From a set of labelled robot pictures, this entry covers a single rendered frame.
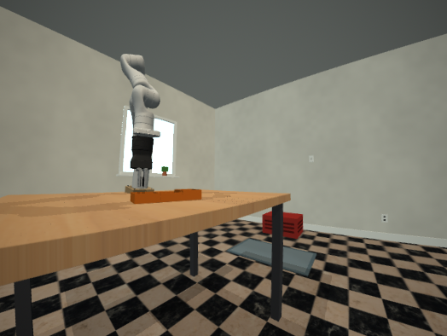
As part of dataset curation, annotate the orange rack of three bins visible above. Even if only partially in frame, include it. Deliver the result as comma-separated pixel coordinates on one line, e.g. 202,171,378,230
131,189,201,204

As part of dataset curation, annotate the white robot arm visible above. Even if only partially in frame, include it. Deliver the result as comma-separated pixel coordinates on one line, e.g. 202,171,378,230
120,54,160,188

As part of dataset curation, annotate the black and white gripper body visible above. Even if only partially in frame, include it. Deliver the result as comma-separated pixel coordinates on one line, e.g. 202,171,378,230
130,123,160,170

